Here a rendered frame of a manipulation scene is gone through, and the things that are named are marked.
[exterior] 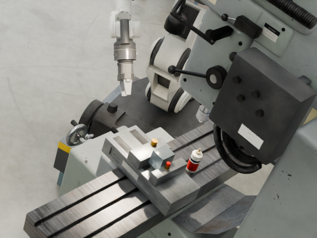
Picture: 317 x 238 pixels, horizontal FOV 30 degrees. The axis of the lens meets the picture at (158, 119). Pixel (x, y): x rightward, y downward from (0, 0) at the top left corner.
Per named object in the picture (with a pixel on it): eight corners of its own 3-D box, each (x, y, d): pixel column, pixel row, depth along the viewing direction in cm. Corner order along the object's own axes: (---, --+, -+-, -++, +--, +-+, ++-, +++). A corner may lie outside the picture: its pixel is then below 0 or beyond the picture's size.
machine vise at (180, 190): (101, 150, 213) (107, 128, 206) (131, 138, 223) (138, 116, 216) (165, 217, 198) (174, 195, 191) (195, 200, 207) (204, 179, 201)
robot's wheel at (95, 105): (93, 121, 311) (101, 92, 299) (101, 125, 310) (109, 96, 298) (72, 140, 296) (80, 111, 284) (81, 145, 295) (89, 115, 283)
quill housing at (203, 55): (173, 86, 195) (204, 3, 175) (212, 70, 209) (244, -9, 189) (215, 121, 187) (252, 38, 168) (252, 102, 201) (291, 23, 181)
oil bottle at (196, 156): (183, 167, 218) (192, 147, 212) (190, 164, 221) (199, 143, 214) (191, 174, 217) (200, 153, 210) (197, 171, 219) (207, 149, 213)
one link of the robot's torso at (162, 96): (155, 82, 310) (161, 29, 267) (188, 100, 306) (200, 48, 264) (140, 105, 303) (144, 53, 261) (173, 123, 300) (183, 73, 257)
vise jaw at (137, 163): (126, 158, 204) (129, 150, 201) (157, 144, 213) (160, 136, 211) (137, 169, 201) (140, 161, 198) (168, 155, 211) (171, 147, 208)
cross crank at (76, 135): (57, 142, 262) (62, 123, 255) (78, 134, 270) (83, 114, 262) (80, 165, 255) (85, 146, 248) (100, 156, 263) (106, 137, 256)
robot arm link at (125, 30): (113, 51, 239) (112, 23, 239) (139, 51, 239) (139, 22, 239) (113, 48, 227) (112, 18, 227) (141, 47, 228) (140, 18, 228)
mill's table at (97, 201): (22, 228, 188) (25, 212, 183) (246, 111, 271) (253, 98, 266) (67, 281, 178) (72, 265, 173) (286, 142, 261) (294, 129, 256)
